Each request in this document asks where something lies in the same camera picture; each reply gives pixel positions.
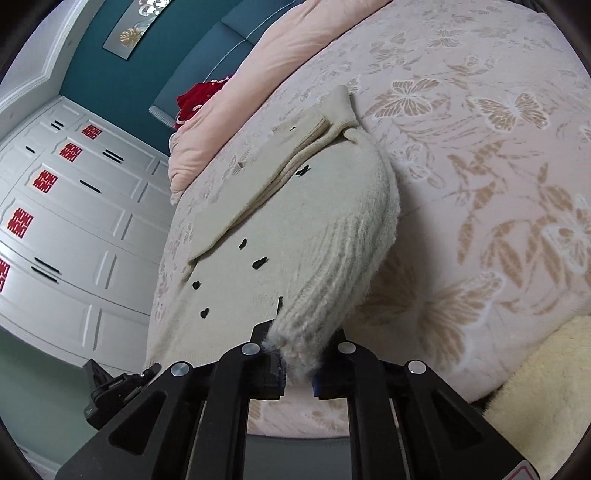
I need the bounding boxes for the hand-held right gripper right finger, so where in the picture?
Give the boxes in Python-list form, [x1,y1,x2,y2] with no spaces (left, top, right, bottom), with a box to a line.
[312,328,542,480]

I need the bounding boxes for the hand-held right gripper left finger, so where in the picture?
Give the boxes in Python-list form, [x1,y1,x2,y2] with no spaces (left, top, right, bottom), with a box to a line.
[55,296,289,480]

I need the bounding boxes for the cream knit sweater black buttons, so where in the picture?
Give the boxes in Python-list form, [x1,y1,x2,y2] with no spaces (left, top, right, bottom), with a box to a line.
[147,85,402,384]

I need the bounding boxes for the white panelled wardrobe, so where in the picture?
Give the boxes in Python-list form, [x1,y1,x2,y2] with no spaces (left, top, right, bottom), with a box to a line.
[0,95,174,376]

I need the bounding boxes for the yellow fluffy blanket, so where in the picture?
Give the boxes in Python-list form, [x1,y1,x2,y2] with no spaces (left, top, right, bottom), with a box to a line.
[482,314,591,480]

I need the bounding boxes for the pink butterfly print bedspread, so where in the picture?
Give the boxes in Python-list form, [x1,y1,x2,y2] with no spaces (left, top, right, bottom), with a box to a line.
[145,0,591,437]

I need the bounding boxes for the red cloth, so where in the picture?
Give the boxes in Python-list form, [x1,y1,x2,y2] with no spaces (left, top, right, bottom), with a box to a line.
[175,79,232,130]

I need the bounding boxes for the pink quilt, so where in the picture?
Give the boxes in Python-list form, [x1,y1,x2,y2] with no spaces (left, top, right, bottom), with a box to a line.
[167,0,393,206]

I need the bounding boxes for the teal padded headboard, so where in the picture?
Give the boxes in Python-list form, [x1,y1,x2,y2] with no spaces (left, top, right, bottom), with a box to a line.
[148,0,305,126]

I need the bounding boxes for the black wardrobe handles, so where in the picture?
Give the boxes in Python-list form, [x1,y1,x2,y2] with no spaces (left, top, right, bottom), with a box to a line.
[25,120,124,283]

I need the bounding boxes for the silver leaf wall art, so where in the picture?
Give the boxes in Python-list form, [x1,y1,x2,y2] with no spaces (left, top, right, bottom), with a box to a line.
[102,0,178,61]

